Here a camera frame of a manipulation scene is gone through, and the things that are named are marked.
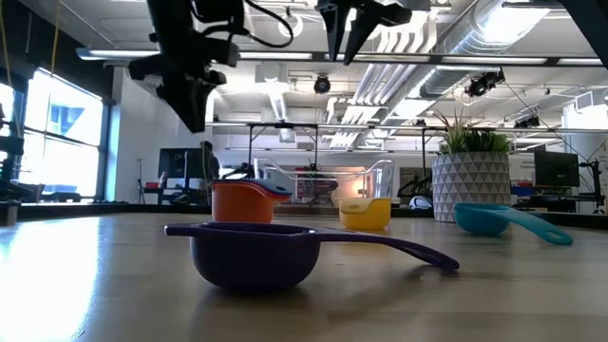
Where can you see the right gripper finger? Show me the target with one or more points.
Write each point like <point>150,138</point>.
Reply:
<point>336,28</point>
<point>375,21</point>

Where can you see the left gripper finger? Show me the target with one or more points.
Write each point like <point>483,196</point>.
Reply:
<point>195,104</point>

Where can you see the orange measuring cup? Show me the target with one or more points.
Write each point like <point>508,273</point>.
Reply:
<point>242,206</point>

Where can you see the yellow measuring cup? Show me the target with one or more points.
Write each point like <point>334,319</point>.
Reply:
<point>366,216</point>

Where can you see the teal measuring cup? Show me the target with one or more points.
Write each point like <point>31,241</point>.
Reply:
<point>477,221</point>

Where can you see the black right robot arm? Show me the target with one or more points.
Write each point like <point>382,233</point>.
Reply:
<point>594,24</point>

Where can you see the black background robot arm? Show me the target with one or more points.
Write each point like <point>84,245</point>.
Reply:
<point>244,168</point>

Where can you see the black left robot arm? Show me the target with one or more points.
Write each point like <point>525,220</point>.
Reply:
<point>180,19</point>

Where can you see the clear plastic basket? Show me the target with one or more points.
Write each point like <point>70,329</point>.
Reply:
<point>380,180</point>

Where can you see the purple measuring cup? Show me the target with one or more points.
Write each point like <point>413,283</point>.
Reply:
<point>256,261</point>

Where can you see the black computer monitor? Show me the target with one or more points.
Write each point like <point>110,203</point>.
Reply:
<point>178,163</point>
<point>556,168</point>

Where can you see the person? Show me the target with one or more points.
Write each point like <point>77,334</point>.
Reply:
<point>211,164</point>

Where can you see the white and black round object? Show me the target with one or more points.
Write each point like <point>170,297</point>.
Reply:
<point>420,203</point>

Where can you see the potted plant white geometric pot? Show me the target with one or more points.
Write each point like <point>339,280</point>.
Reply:
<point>470,185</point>

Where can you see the black background machine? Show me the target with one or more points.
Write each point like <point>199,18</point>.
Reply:
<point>9,147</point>

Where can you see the black ceiling camera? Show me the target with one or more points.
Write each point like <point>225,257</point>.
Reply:
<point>484,84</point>
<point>322,84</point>

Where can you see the black ceiling light rail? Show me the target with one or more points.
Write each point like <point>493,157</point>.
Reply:
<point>427,59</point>

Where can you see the black background gantry frame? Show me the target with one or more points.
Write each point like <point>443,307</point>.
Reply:
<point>282,125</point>

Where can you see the silver spiral air duct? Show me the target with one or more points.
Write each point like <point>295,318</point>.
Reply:
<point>475,33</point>

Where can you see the black aluminium table frame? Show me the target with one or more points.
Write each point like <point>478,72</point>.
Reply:
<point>71,209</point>

